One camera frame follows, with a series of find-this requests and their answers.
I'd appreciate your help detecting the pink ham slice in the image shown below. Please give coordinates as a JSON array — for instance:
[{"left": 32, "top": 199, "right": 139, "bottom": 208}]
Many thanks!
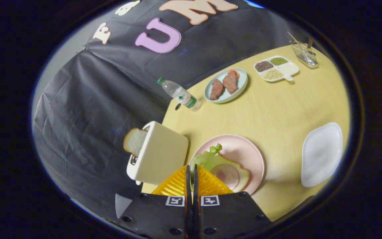
[{"left": 215, "top": 164, "right": 240, "bottom": 190}]

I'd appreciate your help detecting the toasted bread slice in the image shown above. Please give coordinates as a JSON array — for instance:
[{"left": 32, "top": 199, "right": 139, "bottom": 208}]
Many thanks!
[{"left": 123, "top": 128, "right": 148, "bottom": 157}]

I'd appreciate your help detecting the green lettuce leaf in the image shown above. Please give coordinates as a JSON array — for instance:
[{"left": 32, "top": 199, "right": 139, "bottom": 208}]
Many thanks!
[{"left": 190, "top": 144, "right": 224, "bottom": 173}]

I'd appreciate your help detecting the thin wooden stick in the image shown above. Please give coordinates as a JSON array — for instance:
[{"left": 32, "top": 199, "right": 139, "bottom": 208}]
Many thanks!
[{"left": 287, "top": 32, "right": 306, "bottom": 53}]

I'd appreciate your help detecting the white toaster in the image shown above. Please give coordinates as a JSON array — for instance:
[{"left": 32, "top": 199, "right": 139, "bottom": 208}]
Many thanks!
[{"left": 126, "top": 121, "right": 189, "bottom": 186}]

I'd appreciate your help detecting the light blue plate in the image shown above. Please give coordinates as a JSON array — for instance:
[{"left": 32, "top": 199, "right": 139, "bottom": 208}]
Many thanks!
[{"left": 204, "top": 68, "right": 248, "bottom": 104}]

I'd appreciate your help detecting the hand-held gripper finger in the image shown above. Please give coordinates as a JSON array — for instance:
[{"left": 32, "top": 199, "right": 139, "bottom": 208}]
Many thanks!
[
  {"left": 193, "top": 164, "right": 273, "bottom": 239},
  {"left": 118, "top": 164, "right": 191, "bottom": 239}
]

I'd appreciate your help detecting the bread slice with crust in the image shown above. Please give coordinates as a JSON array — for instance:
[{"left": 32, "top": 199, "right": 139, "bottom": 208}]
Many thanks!
[{"left": 209, "top": 154, "right": 250, "bottom": 193}]

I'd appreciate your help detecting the white plate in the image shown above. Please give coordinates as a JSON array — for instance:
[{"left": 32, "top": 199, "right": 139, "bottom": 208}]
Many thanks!
[{"left": 301, "top": 122, "right": 343, "bottom": 188}]

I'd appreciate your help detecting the clear plastic water bottle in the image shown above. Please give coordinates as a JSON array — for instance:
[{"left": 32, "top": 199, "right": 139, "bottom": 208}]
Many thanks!
[{"left": 157, "top": 77, "right": 202, "bottom": 112}]

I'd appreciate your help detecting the white divided seasoning dish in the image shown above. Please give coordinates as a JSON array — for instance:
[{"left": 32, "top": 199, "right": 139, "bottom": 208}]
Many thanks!
[{"left": 253, "top": 55, "right": 300, "bottom": 83}]

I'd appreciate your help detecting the pink plate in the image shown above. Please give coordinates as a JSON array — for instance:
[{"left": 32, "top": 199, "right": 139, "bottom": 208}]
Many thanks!
[{"left": 189, "top": 134, "right": 265, "bottom": 195}]

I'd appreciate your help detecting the clear glass cup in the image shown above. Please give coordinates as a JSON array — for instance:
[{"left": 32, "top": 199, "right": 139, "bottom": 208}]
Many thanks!
[{"left": 289, "top": 40, "right": 319, "bottom": 69}]

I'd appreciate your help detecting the black backdrop cloth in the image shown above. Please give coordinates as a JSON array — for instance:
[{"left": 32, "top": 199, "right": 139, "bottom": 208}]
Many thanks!
[{"left": 32, "top": 0, "right": 311, "bottom": 219}]

